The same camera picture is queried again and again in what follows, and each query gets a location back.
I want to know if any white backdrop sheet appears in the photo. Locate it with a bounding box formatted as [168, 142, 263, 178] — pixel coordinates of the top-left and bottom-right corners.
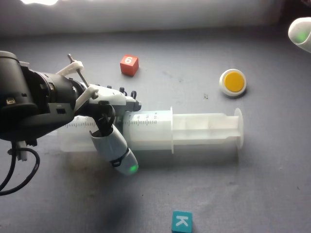
[0, 0, 311, 37]

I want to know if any teal letter cube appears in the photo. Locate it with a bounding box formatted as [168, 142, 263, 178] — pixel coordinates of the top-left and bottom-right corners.
[172, 210, 194, 233]

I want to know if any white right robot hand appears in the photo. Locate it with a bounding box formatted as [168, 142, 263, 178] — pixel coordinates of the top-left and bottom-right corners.
[287, 17, 311, 53]

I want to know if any orange number cube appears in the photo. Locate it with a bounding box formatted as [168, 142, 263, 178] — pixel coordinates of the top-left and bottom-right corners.
[120, 54, 139, 78]

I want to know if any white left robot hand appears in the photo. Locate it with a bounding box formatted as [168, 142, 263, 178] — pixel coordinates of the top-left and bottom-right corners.
[88, 83, 144, 176]

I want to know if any large clear plastic syringe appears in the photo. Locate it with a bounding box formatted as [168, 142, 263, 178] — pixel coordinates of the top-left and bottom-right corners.
[57, 106, 245, 155]

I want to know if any grey table cloth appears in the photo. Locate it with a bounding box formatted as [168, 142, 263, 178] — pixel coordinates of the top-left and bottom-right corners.
[0, 26, 311, 233]

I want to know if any yellow button with white rim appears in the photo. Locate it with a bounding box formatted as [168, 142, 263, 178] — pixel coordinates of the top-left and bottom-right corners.
[219, 68, 247, 98]

